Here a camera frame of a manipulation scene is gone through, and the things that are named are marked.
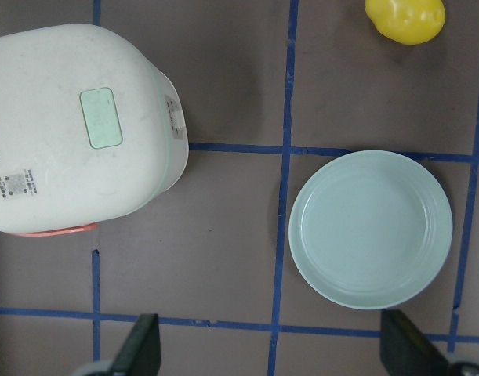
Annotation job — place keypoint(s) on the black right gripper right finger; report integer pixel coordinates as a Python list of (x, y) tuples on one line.
[(405, 350)]

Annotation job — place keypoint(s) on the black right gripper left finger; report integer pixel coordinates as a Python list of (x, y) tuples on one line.
[(140, 353)]

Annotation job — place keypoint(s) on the white rice cooker pink handle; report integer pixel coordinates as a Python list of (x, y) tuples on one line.
[(90, 130)]

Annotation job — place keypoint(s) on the green plate near right arm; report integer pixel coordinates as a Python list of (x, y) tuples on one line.
[(370, 230)]

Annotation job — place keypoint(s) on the yellow bell pepper toy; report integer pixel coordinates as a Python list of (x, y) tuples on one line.
[(407, 22)]

